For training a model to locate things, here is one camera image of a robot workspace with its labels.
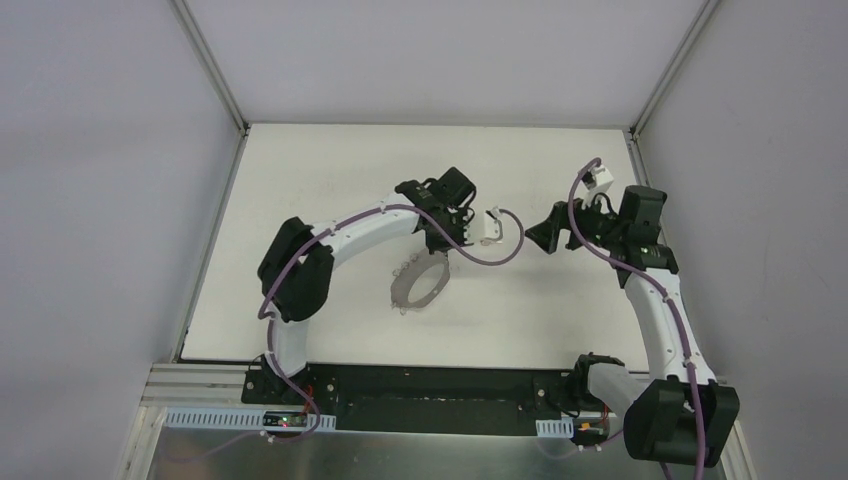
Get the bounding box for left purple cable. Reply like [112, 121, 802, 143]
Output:
[256, 203, 526, 464]

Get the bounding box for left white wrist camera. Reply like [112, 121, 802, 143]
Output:
[464, 207, 504, 246]

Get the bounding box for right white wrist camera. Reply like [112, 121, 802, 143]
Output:
[581, 164, 614, 204]

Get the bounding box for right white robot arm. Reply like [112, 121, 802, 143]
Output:
[525, 185, 740, 468]

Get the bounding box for aluminium frame rail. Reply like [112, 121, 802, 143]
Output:
[141, 363, 247, 407]

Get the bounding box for purple cable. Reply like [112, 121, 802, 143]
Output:
[568, 157, 706, 480]
[256, 203, 526, 464]

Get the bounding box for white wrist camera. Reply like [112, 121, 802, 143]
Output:
[464, 207, 504, 246]
[581, 164, 614, 204]

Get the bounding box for left white cable duct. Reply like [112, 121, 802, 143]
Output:
[163, 407, 337, 433]

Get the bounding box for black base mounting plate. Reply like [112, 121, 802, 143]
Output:
[241, 360, 615, 445]

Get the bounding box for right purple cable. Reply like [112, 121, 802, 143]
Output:
[568, 157, 706, 480]

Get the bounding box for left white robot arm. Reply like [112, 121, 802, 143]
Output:
[257, 167, 476, 405]

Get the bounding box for white cable duct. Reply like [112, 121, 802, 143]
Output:
[163, 407, 337, 433]
[535, 417, 574, 439]

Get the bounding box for right white cable duct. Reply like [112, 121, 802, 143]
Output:
[535, 417, 574, 439]

